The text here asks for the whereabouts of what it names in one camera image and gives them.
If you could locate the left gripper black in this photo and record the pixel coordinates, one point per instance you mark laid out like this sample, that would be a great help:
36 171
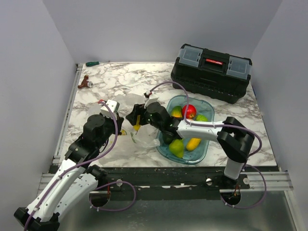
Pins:
120 121

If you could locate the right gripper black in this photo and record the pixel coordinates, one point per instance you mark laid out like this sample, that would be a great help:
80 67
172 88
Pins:
138 109

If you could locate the black toolbox red handle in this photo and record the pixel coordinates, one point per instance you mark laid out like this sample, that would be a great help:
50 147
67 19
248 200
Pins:
211 73

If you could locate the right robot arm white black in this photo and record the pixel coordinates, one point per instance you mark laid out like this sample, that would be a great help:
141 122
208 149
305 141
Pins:
234 138

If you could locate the orange green fake mango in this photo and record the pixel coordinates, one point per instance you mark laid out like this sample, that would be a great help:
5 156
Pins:
176 112

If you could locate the light green fake pear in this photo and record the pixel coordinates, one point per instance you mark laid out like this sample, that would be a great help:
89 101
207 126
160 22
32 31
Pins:
177 148

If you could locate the brown water tap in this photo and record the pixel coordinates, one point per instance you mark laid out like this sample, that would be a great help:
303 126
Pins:
85 83

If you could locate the translucent printed plastic bag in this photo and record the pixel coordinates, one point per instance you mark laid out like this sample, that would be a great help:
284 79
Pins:
143 136

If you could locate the teal transparent plastic tray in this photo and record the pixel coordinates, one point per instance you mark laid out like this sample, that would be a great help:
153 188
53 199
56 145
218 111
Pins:
189 157

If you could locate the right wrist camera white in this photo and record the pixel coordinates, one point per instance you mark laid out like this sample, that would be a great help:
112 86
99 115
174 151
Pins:
151 97

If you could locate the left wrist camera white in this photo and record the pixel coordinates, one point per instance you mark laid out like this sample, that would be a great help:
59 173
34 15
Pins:
109 108

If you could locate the red fake fruit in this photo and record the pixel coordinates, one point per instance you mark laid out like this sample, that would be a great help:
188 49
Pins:
189 111

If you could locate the yellow fake fruit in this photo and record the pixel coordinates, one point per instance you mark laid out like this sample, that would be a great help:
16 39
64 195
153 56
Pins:
137 125

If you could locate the green fake fruit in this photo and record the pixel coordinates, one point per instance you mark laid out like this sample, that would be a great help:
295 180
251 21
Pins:
201 118

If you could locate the green handled screwdriver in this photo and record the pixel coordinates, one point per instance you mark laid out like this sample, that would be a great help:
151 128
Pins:
90 64

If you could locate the dark green fake avocado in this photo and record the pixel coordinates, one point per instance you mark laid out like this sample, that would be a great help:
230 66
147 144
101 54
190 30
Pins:
167 138

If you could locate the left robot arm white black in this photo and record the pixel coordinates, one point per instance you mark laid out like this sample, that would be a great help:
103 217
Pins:
74 178

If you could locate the aluminium frame rail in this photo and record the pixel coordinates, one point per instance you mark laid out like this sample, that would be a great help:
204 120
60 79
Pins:
275 181

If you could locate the black mounting base rail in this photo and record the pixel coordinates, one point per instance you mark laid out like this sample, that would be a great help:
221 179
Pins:
165 183

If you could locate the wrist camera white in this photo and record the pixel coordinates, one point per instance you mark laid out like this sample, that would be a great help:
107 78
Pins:
151 97
109 108

